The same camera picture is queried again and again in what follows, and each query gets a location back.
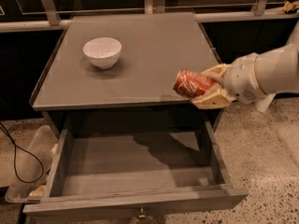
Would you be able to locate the white table leg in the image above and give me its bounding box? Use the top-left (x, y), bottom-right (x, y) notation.
top-left (254, 22), bottom-right (299, 112)

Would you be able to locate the white ceramic bowl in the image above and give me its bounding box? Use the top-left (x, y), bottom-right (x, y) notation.
top-left (83, 37), bottom-right (122, 69)

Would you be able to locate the black cable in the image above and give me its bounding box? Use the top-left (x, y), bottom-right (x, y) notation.
top-left (0, 121), bottom-right (46, 184)

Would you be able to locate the tan object on ledge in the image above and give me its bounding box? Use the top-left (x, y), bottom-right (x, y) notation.
top-left (283, 1), bottom-right (299, 13)

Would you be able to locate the metal drawer handle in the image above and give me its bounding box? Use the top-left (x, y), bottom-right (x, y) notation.
top-left (137, 207), bottom-right (147, 220)

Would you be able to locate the grey cabinet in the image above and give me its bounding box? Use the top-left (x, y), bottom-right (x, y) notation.
top-left (30, 12), bottom-right (221, 133)

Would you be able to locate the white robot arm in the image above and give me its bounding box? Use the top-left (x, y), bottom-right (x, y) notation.
top-left (192, 44), bottom-right (299, 112)

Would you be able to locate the clear plastic bin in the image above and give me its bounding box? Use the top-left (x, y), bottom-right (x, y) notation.
top-left (5, 125), bottom-right (58, 203)

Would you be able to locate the red coke can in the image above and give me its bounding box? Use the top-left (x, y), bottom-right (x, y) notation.
top-left (173, 70), bottom-right (215, 99)

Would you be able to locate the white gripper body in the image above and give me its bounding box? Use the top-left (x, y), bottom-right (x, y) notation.
top-left (223, 53), bottom-right (266, 104)

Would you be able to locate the open grey top drawer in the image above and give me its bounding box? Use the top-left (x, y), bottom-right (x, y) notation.
top-left (24, 120), bottom-right (248, 224)

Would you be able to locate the metal railing frame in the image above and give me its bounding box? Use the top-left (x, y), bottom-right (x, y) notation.
top-left (0, 0), bottom-right (299, 33)

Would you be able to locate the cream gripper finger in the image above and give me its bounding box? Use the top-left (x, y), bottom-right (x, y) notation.
top-left (202, 63), bottom-right (229, 85)
top-left (191, 88), bottom-right (233, 109)

